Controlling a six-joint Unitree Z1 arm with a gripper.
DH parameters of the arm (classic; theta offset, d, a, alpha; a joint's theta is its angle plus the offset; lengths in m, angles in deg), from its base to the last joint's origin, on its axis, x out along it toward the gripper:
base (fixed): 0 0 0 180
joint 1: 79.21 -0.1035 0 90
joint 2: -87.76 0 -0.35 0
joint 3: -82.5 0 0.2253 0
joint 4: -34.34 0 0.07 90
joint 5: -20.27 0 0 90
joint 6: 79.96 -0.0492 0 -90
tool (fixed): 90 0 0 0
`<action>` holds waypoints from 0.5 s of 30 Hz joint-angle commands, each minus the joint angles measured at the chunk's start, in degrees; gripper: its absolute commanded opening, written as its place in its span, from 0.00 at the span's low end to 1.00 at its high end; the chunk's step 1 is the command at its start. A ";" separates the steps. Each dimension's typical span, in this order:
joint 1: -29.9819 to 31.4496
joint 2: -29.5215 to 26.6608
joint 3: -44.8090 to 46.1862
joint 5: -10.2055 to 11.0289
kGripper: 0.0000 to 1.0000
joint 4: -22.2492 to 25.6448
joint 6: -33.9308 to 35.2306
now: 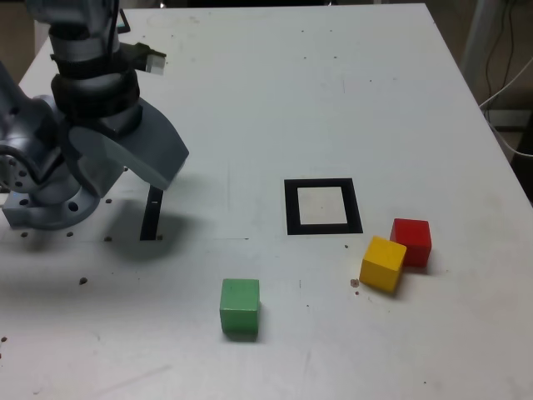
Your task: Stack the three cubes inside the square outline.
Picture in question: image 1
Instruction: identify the red cube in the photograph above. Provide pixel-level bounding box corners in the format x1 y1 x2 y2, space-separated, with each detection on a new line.
390 217 432 268

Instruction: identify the white cable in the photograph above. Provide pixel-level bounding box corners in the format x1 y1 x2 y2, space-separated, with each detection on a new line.
478 57 533 159

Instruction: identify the yellow cube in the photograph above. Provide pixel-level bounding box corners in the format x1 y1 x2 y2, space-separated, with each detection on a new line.
358 235 408 293

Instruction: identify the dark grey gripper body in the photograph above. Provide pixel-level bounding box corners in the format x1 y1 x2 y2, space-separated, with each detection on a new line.
98 101 146 138

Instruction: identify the white furniture leg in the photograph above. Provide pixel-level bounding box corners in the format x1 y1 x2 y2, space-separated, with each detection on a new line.
460 0 501 80

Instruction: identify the black tape strip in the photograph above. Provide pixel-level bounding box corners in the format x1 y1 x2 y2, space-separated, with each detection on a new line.
139 185 164 242

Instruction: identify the green cube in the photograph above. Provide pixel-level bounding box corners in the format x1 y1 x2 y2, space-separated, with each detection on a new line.
219 277 262 334

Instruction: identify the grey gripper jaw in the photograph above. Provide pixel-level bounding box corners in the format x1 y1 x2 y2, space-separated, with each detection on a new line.
61 122 126 199
67 97 191 192

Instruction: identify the black tape square outline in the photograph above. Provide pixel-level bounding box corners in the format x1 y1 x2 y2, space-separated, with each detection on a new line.
283 177 364 236

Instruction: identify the black camera cable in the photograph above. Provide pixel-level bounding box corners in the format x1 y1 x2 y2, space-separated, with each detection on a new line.
106 0 122 58

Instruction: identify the thin black cable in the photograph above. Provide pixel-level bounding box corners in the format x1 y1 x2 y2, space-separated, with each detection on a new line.
485 0 517 101

